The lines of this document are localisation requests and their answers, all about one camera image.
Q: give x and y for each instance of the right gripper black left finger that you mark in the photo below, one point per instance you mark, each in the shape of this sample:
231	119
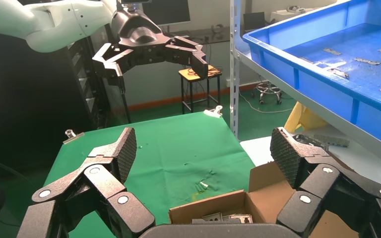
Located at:
95	197

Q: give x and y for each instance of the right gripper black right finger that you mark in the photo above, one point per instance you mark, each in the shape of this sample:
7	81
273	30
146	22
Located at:
325	187

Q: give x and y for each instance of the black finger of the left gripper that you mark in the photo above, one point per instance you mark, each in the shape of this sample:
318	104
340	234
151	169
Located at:
198	62
110	67

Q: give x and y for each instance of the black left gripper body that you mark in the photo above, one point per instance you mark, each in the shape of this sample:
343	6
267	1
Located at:
141	36

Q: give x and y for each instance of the silver I/O shield plate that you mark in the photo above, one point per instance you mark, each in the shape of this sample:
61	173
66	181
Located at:
239	219
213	217

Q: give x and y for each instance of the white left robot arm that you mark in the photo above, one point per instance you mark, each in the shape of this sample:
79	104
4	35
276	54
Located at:
46	19

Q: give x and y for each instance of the blue plastic tray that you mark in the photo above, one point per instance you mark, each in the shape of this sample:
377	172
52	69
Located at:
325	92

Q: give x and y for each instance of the brown cardboard box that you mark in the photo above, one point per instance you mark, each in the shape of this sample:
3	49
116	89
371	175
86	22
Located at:
210	207

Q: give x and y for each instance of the black stool yellow seat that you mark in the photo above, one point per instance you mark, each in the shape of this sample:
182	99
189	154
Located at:
185	74

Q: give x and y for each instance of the dark glass desk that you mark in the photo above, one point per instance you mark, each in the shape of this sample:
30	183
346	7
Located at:
216	36

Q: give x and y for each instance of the black slatted equipment rack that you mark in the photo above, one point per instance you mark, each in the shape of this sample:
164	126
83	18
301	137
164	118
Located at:
88	92

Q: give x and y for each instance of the black computer monitor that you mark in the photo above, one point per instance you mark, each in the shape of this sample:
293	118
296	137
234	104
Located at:
167	11

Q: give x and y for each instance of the slotted steel rack leg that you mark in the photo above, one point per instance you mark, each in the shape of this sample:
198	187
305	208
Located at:
235	65

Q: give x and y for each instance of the black thin stand pole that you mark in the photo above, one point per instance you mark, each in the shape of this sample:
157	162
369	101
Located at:
125	101

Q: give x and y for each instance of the grey headphones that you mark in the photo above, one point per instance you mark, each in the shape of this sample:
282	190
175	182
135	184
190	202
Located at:
217	28

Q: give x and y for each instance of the toothed grey metal strip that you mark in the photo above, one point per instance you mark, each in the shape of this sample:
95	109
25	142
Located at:
333	141

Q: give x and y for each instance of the silver binder clip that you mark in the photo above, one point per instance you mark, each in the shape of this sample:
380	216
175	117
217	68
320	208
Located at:
73	138
213	112

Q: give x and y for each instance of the yellow fabric bundle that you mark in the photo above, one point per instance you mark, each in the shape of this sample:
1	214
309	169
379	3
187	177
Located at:
305	118

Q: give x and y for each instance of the chrome swivel chair base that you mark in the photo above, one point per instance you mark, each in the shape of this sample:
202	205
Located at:
267	88

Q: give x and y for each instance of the green cloth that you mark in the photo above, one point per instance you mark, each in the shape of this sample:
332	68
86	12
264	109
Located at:
170	148

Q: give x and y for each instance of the black robot torso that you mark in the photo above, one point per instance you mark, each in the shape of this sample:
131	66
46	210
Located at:
19	98

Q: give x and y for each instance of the white desktop device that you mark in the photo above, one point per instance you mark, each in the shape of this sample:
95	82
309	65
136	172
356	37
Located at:
285	14

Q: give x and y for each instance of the small white paper scrap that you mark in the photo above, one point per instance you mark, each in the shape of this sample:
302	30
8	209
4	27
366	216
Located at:
203	185

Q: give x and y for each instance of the clear tape patch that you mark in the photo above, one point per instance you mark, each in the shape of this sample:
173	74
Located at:
331	64

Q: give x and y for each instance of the angled grey metal bracket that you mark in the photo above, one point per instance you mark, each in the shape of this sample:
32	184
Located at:
304	138

